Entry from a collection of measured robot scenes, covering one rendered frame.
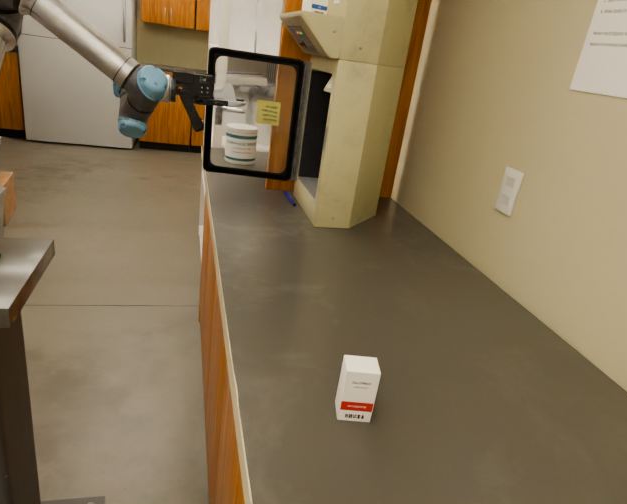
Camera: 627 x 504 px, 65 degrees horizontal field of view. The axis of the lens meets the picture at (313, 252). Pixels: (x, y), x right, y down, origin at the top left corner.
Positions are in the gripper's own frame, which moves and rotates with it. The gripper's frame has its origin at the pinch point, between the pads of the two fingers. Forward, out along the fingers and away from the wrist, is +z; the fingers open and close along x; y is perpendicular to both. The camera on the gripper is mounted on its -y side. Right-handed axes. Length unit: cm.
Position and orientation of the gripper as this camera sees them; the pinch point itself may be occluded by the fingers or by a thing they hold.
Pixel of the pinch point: (240, 104)
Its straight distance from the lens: 154.3
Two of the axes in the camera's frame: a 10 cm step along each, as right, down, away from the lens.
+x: -2.2, -4.1, 8.8
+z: 9.7, 0.3, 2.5
